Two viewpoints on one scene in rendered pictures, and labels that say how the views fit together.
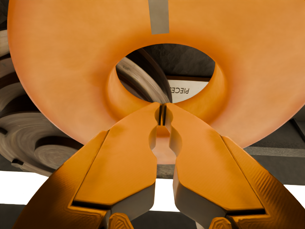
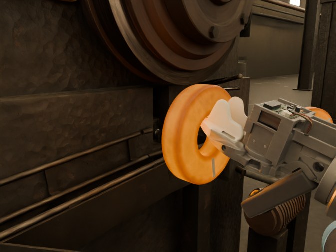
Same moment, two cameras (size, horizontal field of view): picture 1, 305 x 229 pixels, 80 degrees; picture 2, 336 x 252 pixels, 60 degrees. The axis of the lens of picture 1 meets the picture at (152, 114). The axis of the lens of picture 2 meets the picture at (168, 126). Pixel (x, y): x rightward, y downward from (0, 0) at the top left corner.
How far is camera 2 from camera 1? 45 cm
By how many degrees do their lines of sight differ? 74
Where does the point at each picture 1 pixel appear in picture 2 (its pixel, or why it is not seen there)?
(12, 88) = (218, 46)
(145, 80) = (135, 46)
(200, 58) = (32, 27)
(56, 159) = not seen: outside the picture
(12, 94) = not seen: hidden behind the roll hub
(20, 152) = not seen: outside the picture
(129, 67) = (147, 60)
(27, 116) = (226, 37)
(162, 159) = (210, 93)
